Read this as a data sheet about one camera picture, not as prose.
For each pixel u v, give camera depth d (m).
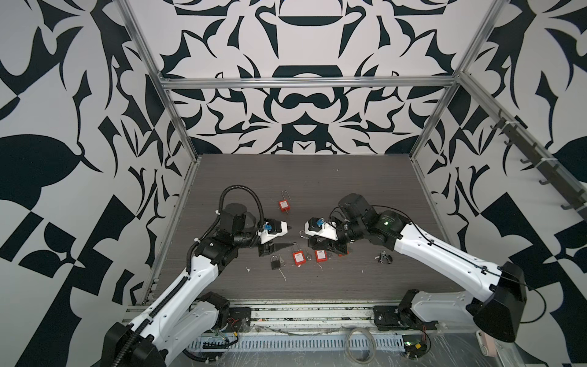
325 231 0.62
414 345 0.71
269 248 0.66
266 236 0.61
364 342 0.71
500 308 0.38
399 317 0.67
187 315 0.56
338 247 0.64
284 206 1.00
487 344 0.69
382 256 0.85
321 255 0.86
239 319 0.73
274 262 0.87
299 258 0.86
